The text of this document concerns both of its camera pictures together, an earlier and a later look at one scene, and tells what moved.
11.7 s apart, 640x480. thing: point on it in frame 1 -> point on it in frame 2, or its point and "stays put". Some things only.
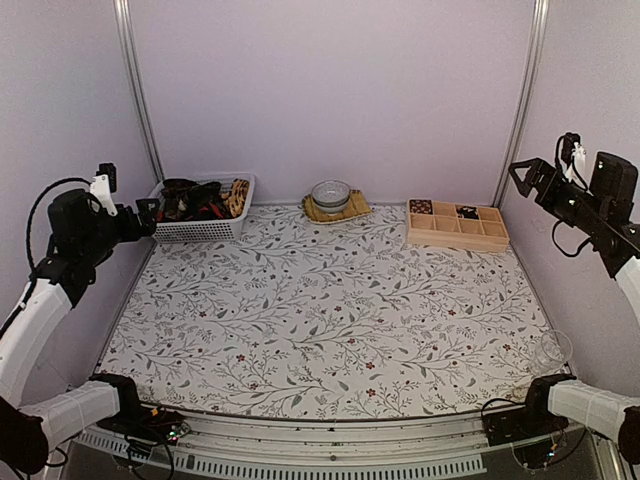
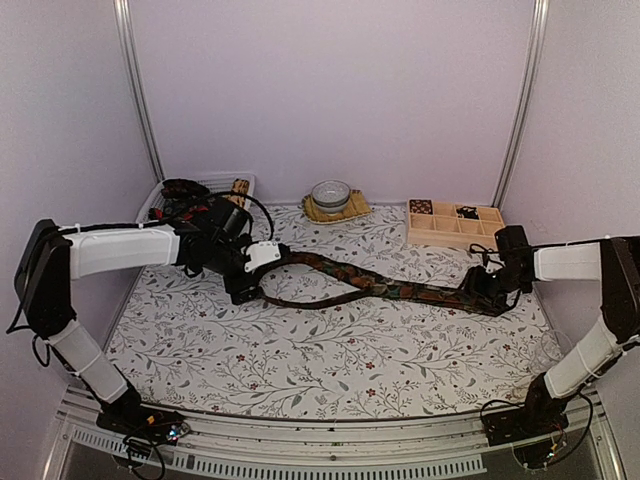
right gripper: x=542 y=168 -> x=474 y=282
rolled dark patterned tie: x=424 y=206 stays put
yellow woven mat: x=357 y=206 stays put
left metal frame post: x=124 y=22 stays put
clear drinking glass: x=556 y=349 stays put
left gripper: x=134 y=230 -> x=235 y=286
